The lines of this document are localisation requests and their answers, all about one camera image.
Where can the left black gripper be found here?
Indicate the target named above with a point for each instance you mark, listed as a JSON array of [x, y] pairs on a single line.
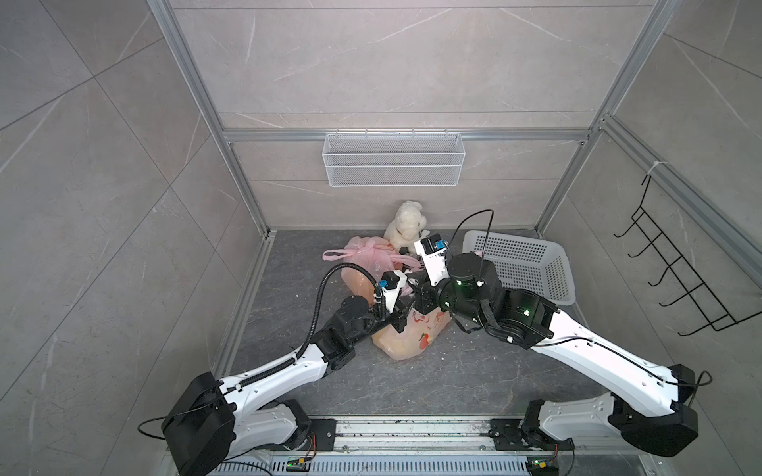
[[398, 311]]

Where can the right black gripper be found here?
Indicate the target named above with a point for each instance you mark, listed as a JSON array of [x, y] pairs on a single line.
[[422, 292]]

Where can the plain pink plastic bag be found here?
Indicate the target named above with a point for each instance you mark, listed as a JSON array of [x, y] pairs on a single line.
[[419, 333]]

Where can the pink plastic bag with print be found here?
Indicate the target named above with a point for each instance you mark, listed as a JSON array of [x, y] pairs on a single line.
[[376, 255]]

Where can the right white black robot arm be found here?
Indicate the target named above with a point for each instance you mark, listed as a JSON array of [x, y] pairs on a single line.
[[645, 404]]

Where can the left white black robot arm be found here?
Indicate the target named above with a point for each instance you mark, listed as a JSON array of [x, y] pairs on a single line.
[[216, 419]]

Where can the white plush toy dog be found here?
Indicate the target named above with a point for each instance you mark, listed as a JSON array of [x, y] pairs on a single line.
[[407, 228]]

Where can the white plastic basket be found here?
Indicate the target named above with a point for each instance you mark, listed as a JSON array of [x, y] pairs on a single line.
[[527, 263]]

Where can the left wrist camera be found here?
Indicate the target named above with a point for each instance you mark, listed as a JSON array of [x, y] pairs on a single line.
[[392, 284]]

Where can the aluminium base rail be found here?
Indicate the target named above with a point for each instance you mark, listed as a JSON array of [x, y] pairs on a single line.
[[436, 445]]

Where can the black wire hook rack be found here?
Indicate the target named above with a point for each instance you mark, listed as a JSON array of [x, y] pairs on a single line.
[[713, 313]]

